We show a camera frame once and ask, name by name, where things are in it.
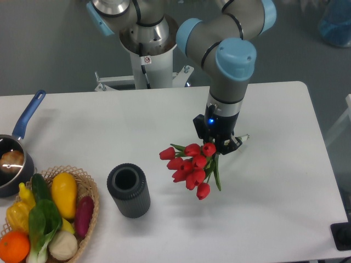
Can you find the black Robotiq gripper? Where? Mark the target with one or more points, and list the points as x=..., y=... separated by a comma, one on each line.
x=218, y=129

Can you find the red tulip bouquet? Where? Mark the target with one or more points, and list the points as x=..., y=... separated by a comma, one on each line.
x=195, y=164

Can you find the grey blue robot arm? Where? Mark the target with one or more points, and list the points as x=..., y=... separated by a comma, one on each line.
x=221, y=47

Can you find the dark grey ribbed vase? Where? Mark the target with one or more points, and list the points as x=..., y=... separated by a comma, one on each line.
x=128, y=187

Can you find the purple eggplant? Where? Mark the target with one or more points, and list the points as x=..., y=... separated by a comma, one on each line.
x=84, y=213

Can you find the blue translucent container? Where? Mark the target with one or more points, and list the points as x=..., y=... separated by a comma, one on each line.
x=334, y=26

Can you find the yellow squash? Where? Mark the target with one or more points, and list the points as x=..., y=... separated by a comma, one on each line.
x=64, y=194

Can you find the black device at edge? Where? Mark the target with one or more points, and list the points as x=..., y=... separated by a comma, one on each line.
x=341, y=235

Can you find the yellow banana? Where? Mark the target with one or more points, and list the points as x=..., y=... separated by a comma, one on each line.
x=66, y=226

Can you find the green cucumber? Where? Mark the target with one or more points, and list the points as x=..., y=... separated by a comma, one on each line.
x=40, y=188

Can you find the beige onion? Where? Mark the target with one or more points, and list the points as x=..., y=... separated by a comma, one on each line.
x=63, y=246

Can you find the green bok choy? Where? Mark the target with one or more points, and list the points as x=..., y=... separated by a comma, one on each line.
x=44, y=222

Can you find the small yellow pepper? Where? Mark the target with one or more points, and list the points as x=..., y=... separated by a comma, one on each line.
x=26, y=195

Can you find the brown bread roll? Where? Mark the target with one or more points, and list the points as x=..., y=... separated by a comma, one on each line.
x=12, y=161

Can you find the yellow bell pepper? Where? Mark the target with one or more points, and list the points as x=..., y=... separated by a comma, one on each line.
x=18, y=217

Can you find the orange fruit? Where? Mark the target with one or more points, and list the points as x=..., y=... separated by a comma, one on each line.
x=15, y=247

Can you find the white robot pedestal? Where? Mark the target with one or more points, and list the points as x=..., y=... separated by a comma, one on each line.
x=150, y=50

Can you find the white frame at right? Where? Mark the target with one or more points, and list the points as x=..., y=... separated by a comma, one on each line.
x=339, y=125

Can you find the blue handled saucepan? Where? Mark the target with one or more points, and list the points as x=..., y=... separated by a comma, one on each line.
x=10, y=182

